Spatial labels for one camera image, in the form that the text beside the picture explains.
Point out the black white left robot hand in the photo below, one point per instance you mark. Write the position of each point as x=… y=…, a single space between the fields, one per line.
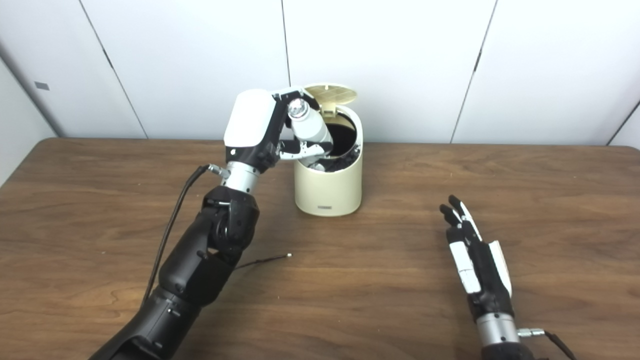
x=250 y=120

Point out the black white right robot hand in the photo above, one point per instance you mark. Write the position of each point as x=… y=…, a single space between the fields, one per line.
x=480 y=270

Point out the small white plastic bottle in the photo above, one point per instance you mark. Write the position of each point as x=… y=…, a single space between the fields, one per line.
x=310 y=127

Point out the cream round bin lid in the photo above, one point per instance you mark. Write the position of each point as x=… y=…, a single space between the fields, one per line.
x=332 y=94

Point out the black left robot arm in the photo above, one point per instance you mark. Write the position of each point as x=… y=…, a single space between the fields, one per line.
x=210 y=250

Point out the black bin liner bag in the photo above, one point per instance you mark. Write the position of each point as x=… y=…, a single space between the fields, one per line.
x=346 y=137

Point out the cream-colored bin body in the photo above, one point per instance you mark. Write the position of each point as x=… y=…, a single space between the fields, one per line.
x=330 y=192

